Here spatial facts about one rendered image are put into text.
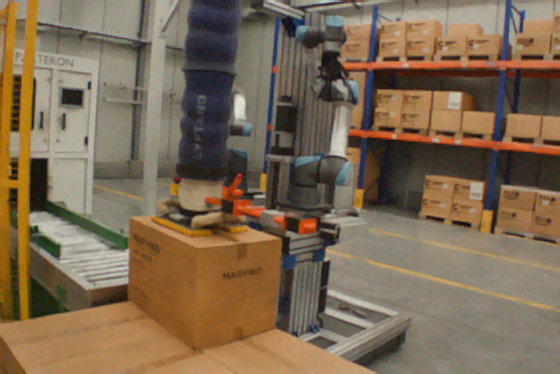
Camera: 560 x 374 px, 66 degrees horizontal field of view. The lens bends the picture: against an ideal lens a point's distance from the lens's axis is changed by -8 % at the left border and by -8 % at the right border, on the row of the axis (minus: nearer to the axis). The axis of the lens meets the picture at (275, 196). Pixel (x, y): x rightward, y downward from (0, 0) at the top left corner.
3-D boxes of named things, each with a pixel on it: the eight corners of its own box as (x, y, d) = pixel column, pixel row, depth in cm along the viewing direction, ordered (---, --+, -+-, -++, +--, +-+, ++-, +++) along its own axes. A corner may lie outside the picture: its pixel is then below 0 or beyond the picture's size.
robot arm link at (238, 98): (246, 100, 285) (250, 143, 248) (228, 98, 283) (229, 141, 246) (248, 83, 278) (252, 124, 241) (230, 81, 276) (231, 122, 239)
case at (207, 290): (127, 299, 215) (129, 216, 210) (198, 288, 241) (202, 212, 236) (194, 350, 171) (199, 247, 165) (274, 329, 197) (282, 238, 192)
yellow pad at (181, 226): (150, 220, 205) (150, 209, 204) (169, 218, 211) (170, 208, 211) (191, 237, 180) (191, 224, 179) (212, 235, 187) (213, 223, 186)
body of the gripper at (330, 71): (315, 80, 191) (317, 51, 189) (327, 83, 197) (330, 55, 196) (330, 79, 186) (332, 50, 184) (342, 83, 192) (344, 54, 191)
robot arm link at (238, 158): (248, 173, 258) (250, 149, 256) (223, 172, 256) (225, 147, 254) (246, 171, 270) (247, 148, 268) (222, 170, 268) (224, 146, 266)
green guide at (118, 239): (45, 208, 408) (45, 199, 407) (56, 208, 415) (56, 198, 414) (125, 250, 297) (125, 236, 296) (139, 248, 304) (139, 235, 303)
